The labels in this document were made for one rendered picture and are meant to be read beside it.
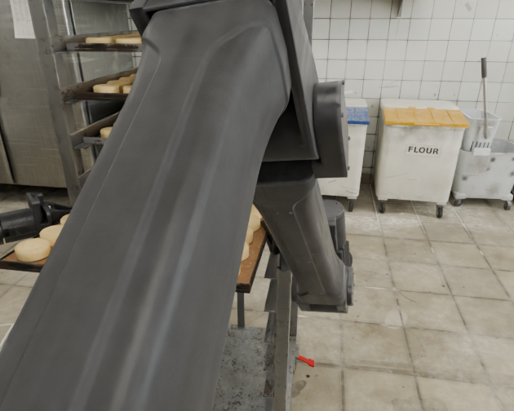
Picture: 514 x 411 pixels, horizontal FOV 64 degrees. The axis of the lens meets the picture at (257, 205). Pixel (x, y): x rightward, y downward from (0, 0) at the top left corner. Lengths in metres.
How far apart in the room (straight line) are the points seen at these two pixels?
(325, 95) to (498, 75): 3.57
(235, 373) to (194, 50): 1.55
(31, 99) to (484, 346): 3.14
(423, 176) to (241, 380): 2.07
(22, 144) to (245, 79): 3.39
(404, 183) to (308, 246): 2.79
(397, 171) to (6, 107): 2.84
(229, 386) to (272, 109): 1.48
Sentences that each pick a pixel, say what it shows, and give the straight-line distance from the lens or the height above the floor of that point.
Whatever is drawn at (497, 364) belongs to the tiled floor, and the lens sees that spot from 2.17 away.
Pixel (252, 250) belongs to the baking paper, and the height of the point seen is 1.02.
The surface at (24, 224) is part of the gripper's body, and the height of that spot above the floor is 1.02.
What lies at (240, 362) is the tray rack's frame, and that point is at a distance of 1.70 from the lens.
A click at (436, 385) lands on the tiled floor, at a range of 1.97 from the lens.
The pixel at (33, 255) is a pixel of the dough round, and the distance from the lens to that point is 0.72.
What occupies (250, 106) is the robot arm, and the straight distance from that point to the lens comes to 0.17.
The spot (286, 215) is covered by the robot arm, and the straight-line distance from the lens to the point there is 0.33.
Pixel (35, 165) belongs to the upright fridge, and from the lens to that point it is 3.54.
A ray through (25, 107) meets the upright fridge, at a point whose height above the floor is 0.78.
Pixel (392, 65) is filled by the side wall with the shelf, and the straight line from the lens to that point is 3.60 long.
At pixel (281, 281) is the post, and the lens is 0.90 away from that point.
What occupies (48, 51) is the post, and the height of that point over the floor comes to 1.31.
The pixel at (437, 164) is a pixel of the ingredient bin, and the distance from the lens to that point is 3.15.
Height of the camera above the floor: 1.37
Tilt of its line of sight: 25 degrees down
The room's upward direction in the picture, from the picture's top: straight up
